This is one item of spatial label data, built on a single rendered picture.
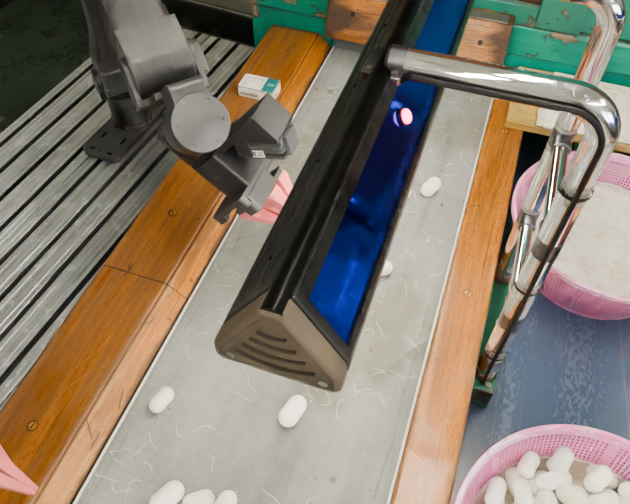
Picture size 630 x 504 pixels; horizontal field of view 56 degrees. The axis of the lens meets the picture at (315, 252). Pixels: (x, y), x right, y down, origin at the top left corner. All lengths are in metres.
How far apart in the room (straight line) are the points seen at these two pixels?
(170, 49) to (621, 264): 0.63
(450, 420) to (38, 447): 0.42
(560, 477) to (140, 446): 0.44
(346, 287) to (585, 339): 0.56
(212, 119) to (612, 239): 0.57
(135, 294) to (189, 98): 0.27
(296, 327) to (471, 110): 0.77
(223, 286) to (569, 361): 0.46
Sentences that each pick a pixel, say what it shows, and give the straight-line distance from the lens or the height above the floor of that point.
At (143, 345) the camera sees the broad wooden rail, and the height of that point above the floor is 0.75.
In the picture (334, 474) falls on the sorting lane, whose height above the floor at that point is 0.74.
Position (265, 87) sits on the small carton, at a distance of 0.98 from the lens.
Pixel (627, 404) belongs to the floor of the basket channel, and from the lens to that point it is 0.84.
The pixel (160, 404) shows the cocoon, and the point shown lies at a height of 0.76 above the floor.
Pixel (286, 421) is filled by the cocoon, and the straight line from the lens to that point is 0.65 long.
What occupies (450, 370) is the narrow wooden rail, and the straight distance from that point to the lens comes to 0.69.
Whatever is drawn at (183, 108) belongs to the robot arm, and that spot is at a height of 1.01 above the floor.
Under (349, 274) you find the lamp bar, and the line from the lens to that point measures 0.36.
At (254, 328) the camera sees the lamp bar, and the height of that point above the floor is 1.09.
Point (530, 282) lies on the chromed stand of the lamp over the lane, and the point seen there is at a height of 0.92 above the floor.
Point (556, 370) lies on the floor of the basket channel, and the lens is 0.83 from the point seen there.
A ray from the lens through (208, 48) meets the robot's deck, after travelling 1.30.
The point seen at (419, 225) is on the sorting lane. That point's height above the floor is 0.74.
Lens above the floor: 1.36
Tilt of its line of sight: 52 degrees down
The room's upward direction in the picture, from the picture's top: straight up
